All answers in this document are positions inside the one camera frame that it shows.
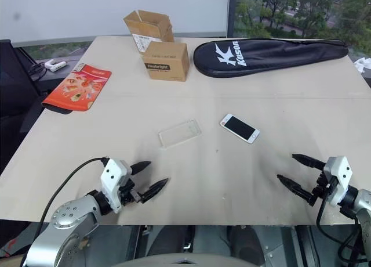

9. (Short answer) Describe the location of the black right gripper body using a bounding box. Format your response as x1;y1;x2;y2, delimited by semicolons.
308;170;332;207

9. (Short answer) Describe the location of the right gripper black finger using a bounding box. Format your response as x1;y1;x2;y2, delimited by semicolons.
292;153;326;172
277;174;315;204

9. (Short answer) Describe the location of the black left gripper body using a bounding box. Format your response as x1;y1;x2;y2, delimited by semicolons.
118;173;143;207

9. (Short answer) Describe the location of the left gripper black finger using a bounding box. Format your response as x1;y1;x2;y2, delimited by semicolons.
130;161;152;176
140;178;170;205

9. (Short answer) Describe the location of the clear plastic phone case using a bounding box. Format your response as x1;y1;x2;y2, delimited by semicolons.
158;119;202;149

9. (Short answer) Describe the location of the dark rounded shape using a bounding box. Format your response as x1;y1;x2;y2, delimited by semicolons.
227;225;266;266

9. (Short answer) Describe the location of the grey rounded robot body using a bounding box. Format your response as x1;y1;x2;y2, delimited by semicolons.
111;251;254;267

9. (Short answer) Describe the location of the white smartphone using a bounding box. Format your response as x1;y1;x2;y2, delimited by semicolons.
219;113;260;145

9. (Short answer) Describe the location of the red printed pouch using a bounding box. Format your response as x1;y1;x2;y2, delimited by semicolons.
41;63;113;116

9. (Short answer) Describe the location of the closed printed cardboard box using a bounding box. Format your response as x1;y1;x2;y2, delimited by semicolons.
141;41;191;82

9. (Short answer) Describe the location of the crumpled white paper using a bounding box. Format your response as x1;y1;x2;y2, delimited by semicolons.
353;57;371;74

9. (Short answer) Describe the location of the black racket bag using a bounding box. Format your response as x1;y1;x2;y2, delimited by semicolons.
192;38;350;79

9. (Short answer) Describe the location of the dark side desk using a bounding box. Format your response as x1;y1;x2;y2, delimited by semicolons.
17;45;89;105

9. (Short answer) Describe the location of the open cardboard box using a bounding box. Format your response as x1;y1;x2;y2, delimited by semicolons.
122;9;176;52

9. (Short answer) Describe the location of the black office chair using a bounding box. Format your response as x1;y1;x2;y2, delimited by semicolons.
0;39;44;175

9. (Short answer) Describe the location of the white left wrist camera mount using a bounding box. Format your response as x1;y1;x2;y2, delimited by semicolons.
100;158;133;214

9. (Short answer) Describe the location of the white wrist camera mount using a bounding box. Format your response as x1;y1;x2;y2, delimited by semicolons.
100;158;133;214
322;155;353;207

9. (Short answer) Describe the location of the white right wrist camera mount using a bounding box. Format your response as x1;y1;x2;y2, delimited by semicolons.
322;155;353;207

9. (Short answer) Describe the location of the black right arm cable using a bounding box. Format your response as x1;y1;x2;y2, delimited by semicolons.
315;187;365;264

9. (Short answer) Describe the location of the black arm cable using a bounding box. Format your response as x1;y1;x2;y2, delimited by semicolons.
21;156;110;267
315;187;365;264

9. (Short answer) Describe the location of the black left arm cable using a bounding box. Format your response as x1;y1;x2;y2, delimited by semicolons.
21;156;110;267

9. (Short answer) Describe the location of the thin black cord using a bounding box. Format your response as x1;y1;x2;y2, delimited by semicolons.
28;62;49;82

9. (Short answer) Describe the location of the black window frame post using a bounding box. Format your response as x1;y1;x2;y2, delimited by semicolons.
226;0;238;38

